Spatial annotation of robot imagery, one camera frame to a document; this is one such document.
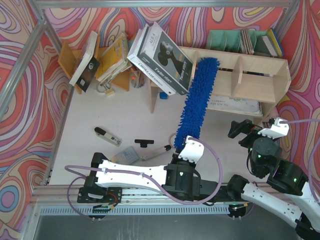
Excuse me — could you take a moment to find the masking tape roll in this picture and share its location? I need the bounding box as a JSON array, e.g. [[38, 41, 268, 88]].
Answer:
[[168, 132, 177, 148]]

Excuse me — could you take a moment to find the blue microfiber duster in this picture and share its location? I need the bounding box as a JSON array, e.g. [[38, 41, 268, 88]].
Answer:
[[174, 57, 220, 150]]

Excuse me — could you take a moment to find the black T-shaped plastic part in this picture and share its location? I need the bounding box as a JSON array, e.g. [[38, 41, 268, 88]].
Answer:
[[134, 139, 154, 148]]

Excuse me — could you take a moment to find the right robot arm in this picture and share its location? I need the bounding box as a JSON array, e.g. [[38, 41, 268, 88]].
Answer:
[[226, 117, 320, 240]]

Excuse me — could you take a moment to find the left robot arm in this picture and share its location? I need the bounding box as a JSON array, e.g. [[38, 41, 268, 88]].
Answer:
[[81, 135, 223, 205]]

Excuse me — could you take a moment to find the light wooden bookshelf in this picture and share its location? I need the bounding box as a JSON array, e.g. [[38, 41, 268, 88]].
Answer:
[[148, 46, 292, 130]]

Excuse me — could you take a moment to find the spiral bound drawing notebook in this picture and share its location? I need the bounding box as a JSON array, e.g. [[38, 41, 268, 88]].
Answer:
[[207, 95, 263, 116]]

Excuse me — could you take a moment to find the white black marker pen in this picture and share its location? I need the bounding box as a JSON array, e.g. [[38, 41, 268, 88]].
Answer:
[[140, 144, 172, 162]]

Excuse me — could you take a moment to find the blue pencil sharpener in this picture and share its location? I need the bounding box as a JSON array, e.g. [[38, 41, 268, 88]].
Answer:
[[159, 92, 168, 100]]

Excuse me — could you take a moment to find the yellow grey calculator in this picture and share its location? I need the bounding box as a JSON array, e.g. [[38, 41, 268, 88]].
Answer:
[[110, 146, 140, 165]]

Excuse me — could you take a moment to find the green desk organizer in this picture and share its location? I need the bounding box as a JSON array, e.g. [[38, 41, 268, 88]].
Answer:
[[205, 29, 279, 58]]

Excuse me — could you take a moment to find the blue yellow book in organizer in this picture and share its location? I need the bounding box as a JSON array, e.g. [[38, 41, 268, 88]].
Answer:
[[265, 28, 284, 58]]

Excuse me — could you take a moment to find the pen cup with pencils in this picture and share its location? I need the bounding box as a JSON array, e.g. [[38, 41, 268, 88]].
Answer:
[[129, 67, 145, 89]]

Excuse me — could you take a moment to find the yellow books stack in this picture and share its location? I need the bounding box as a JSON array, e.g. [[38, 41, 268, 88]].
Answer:
[[96, 32, 132, 85]]

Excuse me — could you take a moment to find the white black leaning book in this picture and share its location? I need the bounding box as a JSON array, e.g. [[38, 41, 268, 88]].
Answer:
[[69, 31, 100, 92]]

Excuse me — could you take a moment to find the orange wooden book stand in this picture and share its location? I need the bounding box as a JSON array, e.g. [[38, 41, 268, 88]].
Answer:
[[58, 34, 132, 95]]

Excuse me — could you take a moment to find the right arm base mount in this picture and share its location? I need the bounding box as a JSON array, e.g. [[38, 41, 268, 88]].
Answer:
[[208, 185, 257, 204]]

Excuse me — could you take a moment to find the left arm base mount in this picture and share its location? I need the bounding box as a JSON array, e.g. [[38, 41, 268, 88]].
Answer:
[[77, 186, 123, 204]]

